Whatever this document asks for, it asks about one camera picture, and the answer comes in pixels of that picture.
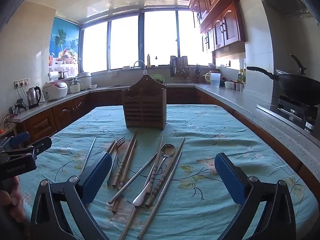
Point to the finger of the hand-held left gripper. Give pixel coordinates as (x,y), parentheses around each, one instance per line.
(16,138)
(41,145)

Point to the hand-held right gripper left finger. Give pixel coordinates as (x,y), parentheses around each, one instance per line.
(97,177)

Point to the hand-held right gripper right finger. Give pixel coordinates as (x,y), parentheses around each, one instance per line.
(230,180)

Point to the wooden chopstick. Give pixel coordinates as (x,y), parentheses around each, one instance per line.
(169,165)
(127,170)
(111,146)
(124,160)
(156,160)

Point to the wooden utensil holder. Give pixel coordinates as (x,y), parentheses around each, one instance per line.
(143,110)

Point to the person's left hand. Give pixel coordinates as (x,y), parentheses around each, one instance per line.
(12,200)

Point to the wooden base cabinets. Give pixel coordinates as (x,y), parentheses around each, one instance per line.
(40,125)

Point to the metal fork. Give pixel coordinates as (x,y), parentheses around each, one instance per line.
(120,142)

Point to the steel electric kettle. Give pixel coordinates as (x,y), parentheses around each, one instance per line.
(33,98)

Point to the floral teal tablecloth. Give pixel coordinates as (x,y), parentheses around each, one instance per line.
(212,135)

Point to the white rice cooker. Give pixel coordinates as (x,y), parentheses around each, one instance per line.
(55,91)

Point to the small white blender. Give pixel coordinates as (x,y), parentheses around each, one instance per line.
(75,87)

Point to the metal spoon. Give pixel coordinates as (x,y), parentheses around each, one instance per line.
(168,150)

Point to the grey kitchen countertop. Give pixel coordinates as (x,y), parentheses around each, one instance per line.
(250,105)

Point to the small white bowl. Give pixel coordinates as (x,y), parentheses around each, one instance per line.
(93,86)

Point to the large white cooker pot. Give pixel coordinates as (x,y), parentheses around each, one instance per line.
(85,80)

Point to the gas stove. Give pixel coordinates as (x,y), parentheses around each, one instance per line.
(292,112)

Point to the seasoning jar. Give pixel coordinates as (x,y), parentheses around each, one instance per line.
(234,87)
(238,87)
(242,88)

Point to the pale cloth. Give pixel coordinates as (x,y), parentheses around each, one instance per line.
(112,73)

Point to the oil bottle with green cap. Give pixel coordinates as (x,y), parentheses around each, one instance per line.
(241,76)

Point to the knife block with scissors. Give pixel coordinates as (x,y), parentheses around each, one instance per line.
(198,71)

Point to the black wok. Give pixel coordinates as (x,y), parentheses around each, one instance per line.
(297,87)

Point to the white bowl on sill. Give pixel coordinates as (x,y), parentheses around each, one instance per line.
(211,66)

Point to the green colander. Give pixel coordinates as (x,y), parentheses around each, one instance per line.
(158,78)

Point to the curved steel faucet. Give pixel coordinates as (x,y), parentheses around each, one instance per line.
(139,61)

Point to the dish drying rack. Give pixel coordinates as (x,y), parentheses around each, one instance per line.
(178,67)

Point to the yellow bottle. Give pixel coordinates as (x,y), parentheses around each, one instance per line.
(148,61)

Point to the large kitchen window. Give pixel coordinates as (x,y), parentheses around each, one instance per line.
(125,42)

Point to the wall power sockets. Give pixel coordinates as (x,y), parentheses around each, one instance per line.
(21,83)

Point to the palm and fruit wall poster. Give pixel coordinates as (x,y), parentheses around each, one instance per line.
(62,42)

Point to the wooden wall cabinets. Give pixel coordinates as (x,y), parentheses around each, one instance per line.
(220,17)

